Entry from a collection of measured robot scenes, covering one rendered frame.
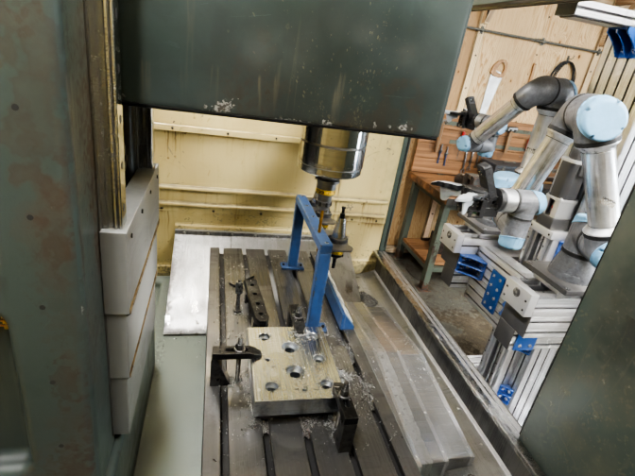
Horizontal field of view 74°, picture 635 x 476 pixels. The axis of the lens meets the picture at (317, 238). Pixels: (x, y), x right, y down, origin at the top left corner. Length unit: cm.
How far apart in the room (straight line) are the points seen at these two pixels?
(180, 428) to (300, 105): 108
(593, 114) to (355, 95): 73
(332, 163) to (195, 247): 127
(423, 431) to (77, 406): 101
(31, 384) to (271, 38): 74
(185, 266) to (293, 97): 133
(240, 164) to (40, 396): 142
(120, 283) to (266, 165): 131
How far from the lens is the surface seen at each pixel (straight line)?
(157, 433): 153
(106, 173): 83
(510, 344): 181
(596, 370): 127
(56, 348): 86
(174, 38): 87
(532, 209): 146
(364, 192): 223
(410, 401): 157
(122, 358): 100
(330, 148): 97
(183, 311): 193
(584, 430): 133
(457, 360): 171
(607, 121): 142
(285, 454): 111
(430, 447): 149
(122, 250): 86
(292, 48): 87
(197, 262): 208
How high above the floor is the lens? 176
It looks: 24 degrees down
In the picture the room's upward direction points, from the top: 9 degrees clockwise
